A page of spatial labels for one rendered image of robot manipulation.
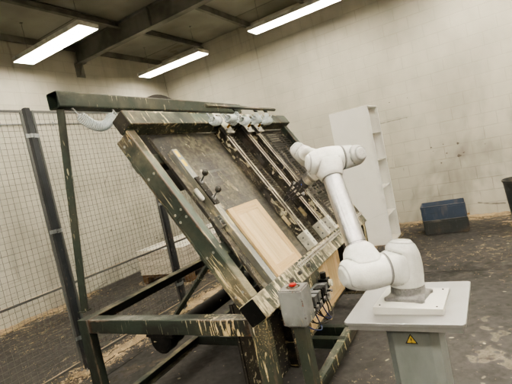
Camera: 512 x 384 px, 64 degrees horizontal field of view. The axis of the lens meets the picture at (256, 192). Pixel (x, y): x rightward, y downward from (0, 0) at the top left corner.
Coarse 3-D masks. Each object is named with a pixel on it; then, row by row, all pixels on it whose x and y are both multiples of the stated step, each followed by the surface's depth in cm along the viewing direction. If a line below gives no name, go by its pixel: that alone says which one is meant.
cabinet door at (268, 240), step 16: (240, 208) 250; (256, 208) 264; (240, 224) 238; (256, 224) 251; (272, 224) 264; (256, 240) 239; (272, 240) 252; (288, 240) 265; (272, 256) 240; (288, 256) 251
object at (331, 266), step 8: (336, 256) 368; (328, 264) 348; (336, 264) 365; (328, 272) 345; (336, 272) 362; (336, 280) 359; (336, 288) 356; (344, 288) 374; (336, 296) 352; (328, 304) 333; (320, 320) 313
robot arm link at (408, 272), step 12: (396, 240) 191; (408, 240) 189; (384, 252) 189; (396, 252) 186; (408, 252) 184; (396, 264) 183; (408, 264) 184; (420, 264) 186; (396, 276) 183; (408, 276) 184; (420, 276) 185; (396, 288) 188; (408, 288) 185
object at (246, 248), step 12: (180, 168) 236; (192, 180) 233; (204, 192) 231; (216, 204) 231; (228, 216) 231; (228, 228) 227; (240, 240) 225; (252, 252) 224; (264, 264) 224; (264, 276) 221
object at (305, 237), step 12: (216, 132) 296; (228, 132) 289; (228, 144) 293; (240, 156) 290; (252, 168) 287; (252, 180) 288; (264, 180) 288; (264, 192) 285; (276, 192) 287; (276, 204) 282; (288, 216) 280; (300, 228) 277; (300, 240) 278; (312, 240) 276
